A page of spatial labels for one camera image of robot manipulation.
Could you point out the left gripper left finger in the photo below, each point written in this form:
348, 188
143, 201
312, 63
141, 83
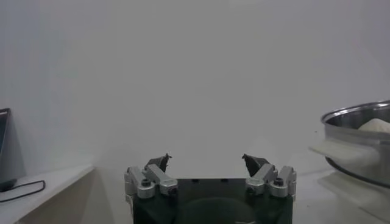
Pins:
152, 179

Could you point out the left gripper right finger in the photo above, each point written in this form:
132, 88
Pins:
265, 179

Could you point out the white steamed baozi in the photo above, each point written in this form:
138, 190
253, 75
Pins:
377, 125

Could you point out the perforated steel steamer basket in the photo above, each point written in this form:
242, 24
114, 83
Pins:
359, 143

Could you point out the white side desk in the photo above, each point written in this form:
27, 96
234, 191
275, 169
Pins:
45, 188

